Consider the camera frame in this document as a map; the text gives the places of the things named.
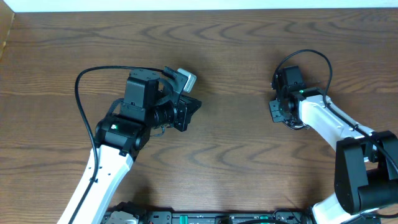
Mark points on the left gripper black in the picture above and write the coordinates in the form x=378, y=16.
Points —
x=188, y=108

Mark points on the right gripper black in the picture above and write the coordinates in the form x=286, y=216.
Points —
x=276, y=117

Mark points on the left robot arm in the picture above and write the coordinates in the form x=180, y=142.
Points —
x=153, y=98

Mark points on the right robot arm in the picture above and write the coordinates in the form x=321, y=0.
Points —
x=365, y=163

